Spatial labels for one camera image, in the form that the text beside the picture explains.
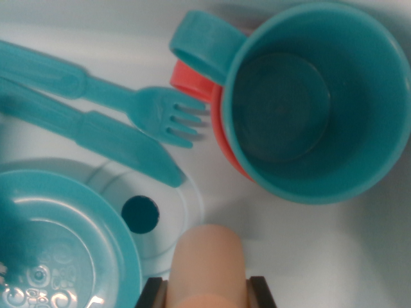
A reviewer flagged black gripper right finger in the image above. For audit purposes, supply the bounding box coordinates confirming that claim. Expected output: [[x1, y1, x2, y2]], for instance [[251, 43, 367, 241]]
[[245, 276, 277, 308]]

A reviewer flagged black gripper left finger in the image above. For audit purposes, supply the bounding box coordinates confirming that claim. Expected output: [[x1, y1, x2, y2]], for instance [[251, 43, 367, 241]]
[[136, 277, 170, 308]]

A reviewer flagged cream detergent bottle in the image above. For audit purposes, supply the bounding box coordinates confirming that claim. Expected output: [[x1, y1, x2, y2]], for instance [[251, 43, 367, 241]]
[[163, 223, 249, 308]]

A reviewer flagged light blue toy sink unit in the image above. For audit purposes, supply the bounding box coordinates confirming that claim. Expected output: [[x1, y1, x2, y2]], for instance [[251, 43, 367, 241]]
[[0, 0, 411, 308]]

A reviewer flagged teal plastic plate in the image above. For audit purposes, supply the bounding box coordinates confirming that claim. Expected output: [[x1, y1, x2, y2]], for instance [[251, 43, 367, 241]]
[[0, 169, 144, 308]]

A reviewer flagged teal plastic knife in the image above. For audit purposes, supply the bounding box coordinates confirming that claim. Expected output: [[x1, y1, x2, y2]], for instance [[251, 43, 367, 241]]
[[0, 76, 181, 189]]

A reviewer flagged teal plastic mug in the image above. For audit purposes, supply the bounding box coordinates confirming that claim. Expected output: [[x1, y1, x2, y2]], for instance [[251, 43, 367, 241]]
[[169, 1, 411, 205]]

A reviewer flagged teal plastic fork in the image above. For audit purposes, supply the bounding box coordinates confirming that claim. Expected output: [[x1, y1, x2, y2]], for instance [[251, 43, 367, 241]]
[[0, 40, 208, 149]]

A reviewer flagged orange plastic mug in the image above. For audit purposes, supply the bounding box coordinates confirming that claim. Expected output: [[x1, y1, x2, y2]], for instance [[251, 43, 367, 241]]
[[169, 60, 258, 184]]

